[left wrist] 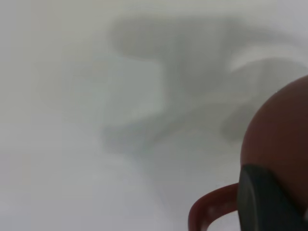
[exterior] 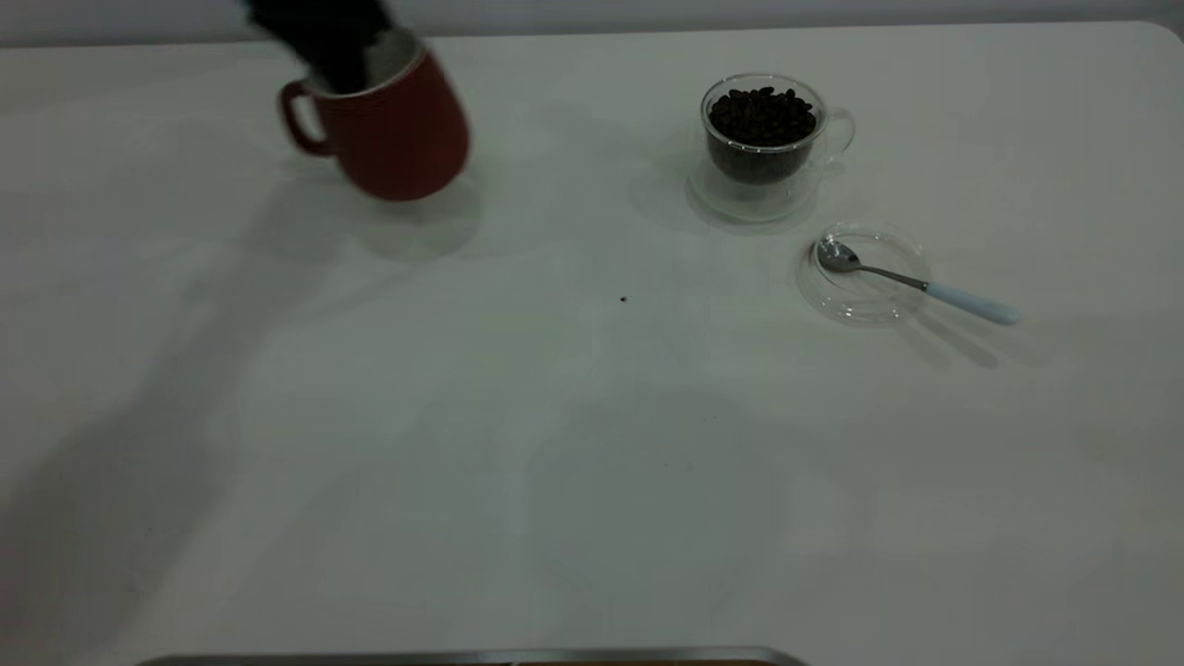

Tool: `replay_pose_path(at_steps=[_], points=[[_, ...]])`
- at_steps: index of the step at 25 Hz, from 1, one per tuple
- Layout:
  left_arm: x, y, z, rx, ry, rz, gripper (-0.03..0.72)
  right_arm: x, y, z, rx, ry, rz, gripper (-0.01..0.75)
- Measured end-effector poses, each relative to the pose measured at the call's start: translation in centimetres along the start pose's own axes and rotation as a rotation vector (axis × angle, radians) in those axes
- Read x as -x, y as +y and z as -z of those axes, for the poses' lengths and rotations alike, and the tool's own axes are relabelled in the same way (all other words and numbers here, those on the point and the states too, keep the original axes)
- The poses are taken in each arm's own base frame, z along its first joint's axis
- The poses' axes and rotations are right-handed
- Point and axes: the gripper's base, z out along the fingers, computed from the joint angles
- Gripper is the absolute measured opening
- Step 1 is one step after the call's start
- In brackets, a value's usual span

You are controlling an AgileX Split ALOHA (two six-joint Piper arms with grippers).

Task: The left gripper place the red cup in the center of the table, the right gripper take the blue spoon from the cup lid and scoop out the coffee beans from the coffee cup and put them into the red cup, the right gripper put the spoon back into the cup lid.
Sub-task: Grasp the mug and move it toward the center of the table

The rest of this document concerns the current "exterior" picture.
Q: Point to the clear glass saucer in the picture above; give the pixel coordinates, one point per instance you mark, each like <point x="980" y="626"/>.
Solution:
<point x="740" y="208"/>

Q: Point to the clear ribbed glass dish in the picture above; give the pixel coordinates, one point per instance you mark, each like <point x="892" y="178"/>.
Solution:
<point x="869" y="296"/>

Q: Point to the dark roasted coffee beans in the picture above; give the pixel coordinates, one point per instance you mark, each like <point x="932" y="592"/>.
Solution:
<point x="763" y="116"/>

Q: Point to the red mug white inside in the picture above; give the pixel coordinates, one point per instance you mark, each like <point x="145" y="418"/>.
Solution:
<point x="407" y="139"/>

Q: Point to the silver metal frame bar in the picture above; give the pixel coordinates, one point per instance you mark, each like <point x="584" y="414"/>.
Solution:
<point x="462" y="659"/>

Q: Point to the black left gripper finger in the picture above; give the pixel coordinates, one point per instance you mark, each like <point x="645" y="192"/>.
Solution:
<point x="356" y="37"/>
<point x="296" y="28"/>

